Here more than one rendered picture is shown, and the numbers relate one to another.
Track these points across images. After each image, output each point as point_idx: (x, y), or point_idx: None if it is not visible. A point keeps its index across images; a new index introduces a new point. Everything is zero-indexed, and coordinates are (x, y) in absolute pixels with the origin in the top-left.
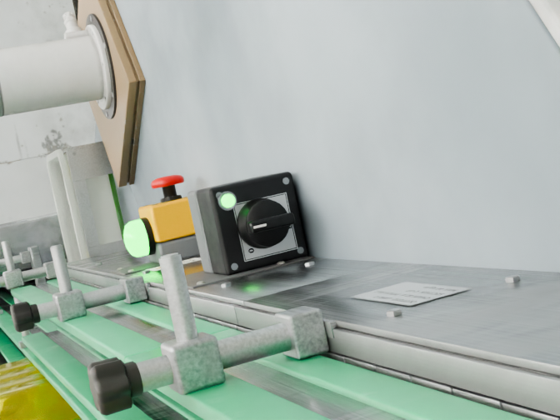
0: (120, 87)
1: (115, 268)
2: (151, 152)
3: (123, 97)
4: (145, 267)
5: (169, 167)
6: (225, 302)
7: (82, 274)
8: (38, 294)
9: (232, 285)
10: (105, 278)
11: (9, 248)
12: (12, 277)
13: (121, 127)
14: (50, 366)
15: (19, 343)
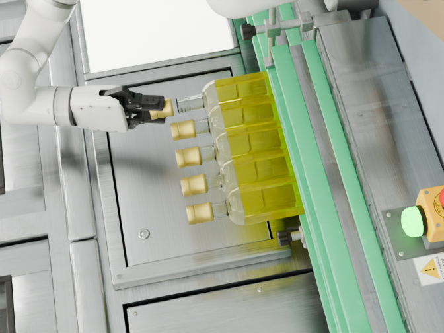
0: (436, 16)
1: (381, 187)
2: (439, 53)
3: (436, 26)
4: (411, 243)
5: None
6: None
7: (343, 113)
8: (309, 145)
9: None
10: (374, 211)
11: (275, 11)
12: (272, 32)
13: (419, 13)
14: (316, 241)
15: (265, 66)
